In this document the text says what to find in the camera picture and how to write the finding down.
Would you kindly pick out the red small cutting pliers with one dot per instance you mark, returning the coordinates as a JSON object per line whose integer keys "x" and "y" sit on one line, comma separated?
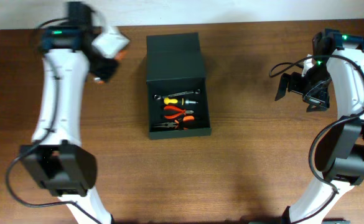
{"x": 178, "y": 112}

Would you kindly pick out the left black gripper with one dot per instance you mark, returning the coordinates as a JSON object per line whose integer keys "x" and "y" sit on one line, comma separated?
{"x": 112, "y": 66}

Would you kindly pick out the black gift box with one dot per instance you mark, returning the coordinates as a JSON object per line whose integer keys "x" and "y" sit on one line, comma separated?
{"x": 174, "y": 63}

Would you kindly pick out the chrome blue ratchet wrench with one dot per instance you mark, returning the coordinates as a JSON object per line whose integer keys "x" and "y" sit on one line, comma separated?
{"x": 159, "y": 97}

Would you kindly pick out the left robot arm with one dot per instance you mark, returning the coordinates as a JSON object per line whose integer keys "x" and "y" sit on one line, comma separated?
{"x": 72, "y": 48}

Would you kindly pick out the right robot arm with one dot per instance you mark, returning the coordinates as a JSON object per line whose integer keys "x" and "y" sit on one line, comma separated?
{"x": 336, "y": 155}

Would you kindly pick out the yellow black stubby screwdriver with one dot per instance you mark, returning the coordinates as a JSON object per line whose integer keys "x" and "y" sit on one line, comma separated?
{"x": 179, "y": 101}

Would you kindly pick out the orange black long-nose pliers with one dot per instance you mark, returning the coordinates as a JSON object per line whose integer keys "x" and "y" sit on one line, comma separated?
{"x": 176, "y": 124}

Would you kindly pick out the orange socket bit holder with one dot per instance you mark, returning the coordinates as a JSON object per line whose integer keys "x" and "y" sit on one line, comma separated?
{"x": 121, "y": 55}

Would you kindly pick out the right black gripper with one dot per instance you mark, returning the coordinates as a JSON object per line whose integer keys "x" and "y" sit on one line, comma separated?
{"x": 319, "y": 100}

